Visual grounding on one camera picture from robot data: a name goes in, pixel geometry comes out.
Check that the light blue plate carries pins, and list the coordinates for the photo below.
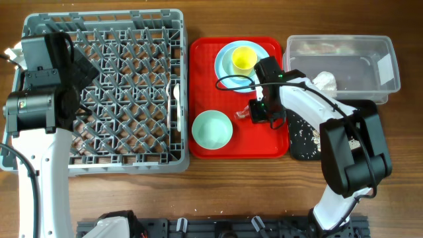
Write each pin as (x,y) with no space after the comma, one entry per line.
(232,82)

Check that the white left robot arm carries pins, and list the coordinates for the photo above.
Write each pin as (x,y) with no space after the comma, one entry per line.
(43,160)

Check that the black waste tray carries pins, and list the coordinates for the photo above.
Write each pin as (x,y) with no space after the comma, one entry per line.
(301,146)

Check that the red plastic serving tray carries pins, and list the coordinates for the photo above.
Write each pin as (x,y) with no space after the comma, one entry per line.
(249,140)

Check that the pile of rice scraps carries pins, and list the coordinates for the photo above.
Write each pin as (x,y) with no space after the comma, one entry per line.
(315,139)

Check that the clear plastic waste bin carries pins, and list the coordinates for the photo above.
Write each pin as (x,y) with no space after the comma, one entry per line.
(364,66)

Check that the mint green bowl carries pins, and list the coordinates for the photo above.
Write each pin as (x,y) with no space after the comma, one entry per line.
(212,129)

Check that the red snack wrapper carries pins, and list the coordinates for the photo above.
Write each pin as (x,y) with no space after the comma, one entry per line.
(242,114)

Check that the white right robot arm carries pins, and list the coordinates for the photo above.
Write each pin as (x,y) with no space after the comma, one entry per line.
(354,153)

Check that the grey plastic dishwasher rack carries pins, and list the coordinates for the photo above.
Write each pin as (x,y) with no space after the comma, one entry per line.
(141,55)

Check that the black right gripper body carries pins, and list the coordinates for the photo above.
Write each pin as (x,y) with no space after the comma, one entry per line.
(262,112)

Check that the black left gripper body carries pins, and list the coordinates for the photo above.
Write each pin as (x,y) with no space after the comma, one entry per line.
(81,73)

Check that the white napkin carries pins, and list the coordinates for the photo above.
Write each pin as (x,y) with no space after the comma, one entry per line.
(326,82)

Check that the yellow plastic cup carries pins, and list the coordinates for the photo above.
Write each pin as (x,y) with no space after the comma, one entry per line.
(243,60)

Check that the light green small bowl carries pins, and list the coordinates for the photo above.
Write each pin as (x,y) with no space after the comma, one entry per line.
(228,66)

